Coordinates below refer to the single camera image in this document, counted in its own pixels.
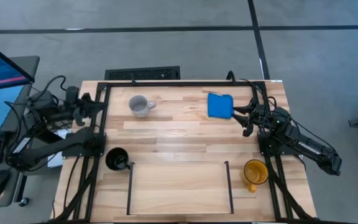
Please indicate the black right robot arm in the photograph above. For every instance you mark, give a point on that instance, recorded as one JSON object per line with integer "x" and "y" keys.
{"x": 309, "y": 149}

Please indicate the black caster wheel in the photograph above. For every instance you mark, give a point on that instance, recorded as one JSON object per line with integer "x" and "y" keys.
{"x": 24, "y": 201}

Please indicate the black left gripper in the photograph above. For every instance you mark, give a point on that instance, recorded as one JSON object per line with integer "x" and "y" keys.
{"x": 73, "y": 107}

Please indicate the dark grey desk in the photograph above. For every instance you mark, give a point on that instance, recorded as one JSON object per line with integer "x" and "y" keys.
{"x": 20, "y": 102}

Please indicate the grey patterned ceramic mug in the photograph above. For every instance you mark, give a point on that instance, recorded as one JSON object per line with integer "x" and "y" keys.
{"x": 139, "y": 106}

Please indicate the white box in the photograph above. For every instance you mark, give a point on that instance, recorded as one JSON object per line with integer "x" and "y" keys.
{"x": 61, "y": 134}

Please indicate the black aluminium table frame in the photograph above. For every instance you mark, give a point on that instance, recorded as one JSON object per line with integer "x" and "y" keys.
{"x": 182, "y": 84}

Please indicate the yellow mug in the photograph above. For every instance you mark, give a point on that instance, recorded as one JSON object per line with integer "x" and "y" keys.
{"x": 255, "y": 172}

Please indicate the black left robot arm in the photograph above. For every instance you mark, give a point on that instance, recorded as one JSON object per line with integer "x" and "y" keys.
{"x": 57, "y": 146}

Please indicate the black frame clamp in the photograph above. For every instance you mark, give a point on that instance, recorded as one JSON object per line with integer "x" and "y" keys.
{"x": 132, "y": 80}
{"x": 230, "y": 76}

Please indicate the black mug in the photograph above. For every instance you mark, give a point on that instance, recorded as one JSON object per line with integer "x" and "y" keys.
{"x": 116, "y": 158}

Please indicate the folded blue cloth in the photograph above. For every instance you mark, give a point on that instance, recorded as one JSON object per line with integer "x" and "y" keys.
{"x": 220, "y": 105}

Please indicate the black floor vent grate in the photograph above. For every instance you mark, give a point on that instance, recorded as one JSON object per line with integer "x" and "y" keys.
{"x": 141, "y": 73}

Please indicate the wooden shelf with black legs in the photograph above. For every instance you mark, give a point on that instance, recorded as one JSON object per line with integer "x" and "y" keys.
{"x": 179, "y": 189}

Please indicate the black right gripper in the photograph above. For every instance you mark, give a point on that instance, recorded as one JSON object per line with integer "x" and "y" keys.
{"x": 259, "y": 113}

